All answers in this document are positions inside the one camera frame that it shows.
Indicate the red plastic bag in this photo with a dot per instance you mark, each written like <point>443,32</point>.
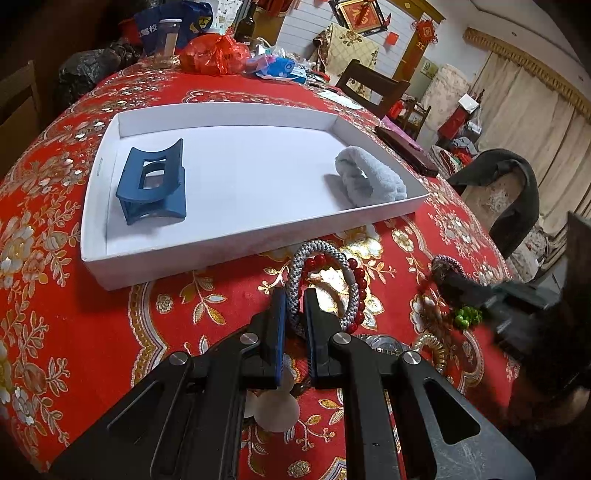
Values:
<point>207,53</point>

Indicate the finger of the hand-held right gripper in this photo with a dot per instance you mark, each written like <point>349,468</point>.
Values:
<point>464,287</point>

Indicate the blue bag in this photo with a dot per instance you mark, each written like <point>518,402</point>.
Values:
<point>152,27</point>

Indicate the dark brown flat case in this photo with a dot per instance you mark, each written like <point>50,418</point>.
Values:
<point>406,147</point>

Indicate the white cardboard tray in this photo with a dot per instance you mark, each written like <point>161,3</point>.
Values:
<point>254,184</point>

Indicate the gold curtain valance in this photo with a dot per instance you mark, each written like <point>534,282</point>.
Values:
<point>521,55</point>

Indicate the pale covered appliance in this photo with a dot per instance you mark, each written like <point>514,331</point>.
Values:
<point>445,87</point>

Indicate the glass jar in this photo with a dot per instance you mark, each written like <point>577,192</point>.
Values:
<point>170,41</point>

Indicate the silver bangle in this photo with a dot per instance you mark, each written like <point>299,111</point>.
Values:
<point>383,345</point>

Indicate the red floral tablecloth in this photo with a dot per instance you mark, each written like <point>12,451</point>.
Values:
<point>92,346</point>

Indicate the black plastic bag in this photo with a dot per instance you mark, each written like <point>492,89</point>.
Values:
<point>92,64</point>

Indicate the dark glass bottle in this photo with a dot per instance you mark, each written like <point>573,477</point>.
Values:
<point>244,27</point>

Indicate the pale blue rolled towel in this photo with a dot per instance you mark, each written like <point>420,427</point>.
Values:
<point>378,180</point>

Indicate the blue packets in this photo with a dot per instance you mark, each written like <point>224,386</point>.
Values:
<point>279,67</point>

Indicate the floral draped cloth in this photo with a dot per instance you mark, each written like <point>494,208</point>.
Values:
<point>351,50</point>

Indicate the black padded chair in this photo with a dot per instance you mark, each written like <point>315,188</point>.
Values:
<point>526,184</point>

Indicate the dark wooden chair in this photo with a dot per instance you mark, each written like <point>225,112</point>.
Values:
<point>364,78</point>

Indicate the framed red wall decoration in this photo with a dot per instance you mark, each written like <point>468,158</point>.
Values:
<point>360,14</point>

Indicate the white shell disc hair clip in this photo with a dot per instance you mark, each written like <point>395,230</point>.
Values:
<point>277,410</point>

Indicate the beige curtain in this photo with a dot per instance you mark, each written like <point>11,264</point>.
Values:
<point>531,115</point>

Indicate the brown wooden chair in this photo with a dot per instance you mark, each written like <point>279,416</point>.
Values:
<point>18,92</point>

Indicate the floral cushioned chair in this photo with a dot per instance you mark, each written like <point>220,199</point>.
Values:
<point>494,198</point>

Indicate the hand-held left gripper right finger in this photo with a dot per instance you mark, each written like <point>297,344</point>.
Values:
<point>310,332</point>

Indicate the blue hair claw clip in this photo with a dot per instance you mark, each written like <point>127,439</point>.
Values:
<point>134,184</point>

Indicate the red knot wall ornament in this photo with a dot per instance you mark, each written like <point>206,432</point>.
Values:
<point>425,32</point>

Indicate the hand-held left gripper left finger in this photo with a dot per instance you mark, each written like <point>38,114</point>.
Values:
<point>278,332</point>

